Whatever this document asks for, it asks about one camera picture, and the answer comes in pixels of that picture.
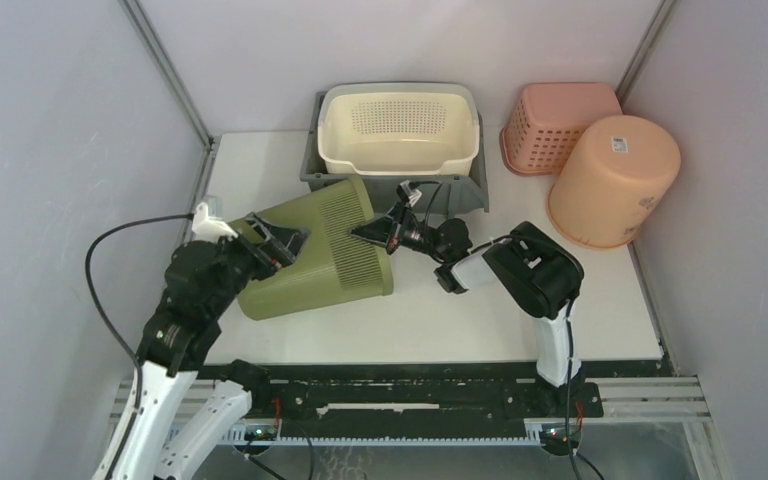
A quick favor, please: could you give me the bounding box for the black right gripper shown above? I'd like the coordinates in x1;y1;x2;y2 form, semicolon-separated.
347;202;448;263

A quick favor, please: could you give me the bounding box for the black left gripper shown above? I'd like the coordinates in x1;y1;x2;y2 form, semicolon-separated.
208;211;311;315

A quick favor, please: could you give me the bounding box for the green perforated waste bin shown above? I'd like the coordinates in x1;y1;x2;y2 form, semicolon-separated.
238;177;394;320

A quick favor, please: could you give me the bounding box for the cream perforated plastic basket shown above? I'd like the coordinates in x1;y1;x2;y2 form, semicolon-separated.
315;82;481;176

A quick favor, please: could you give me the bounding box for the pink perforated plastic basket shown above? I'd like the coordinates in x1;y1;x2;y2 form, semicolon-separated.
500;82;622;176

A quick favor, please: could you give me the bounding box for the orange plastic bucket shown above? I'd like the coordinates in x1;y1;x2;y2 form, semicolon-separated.
547;115;681;249

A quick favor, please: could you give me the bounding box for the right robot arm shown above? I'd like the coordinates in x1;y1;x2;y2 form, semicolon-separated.
349;206;584;416

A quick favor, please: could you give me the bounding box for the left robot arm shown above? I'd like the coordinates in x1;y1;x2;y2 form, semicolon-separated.
93;204;311;479

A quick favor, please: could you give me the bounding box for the grey plastic storage bin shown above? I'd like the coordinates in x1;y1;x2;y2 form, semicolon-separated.
299;91;490;218

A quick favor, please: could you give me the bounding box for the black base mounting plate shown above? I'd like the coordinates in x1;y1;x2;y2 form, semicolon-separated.
191;360;673;440

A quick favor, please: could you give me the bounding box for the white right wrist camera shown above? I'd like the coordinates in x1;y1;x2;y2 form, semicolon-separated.
397;180;422;209

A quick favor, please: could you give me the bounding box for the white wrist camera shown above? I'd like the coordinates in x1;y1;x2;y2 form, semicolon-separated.
190;195;238;243
397;180;422;209

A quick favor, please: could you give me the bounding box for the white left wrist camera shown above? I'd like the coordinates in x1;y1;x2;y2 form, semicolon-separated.
190;195;238;243

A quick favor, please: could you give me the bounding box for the black right camera cable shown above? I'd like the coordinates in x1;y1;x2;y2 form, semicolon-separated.
400;180;587;480

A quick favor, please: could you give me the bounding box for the left aluminium frame post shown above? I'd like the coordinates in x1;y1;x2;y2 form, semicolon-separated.
118;0;221;253

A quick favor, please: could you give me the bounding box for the aluminium frame post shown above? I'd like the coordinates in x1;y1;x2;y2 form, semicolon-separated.
615;0;680;107
118;0;221;253

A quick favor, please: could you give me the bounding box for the right aluminium frame post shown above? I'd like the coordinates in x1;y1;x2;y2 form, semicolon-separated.
615;0;680;107

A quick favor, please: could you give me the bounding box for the aluminium front rail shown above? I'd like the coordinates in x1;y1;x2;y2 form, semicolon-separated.
108;377;713;448

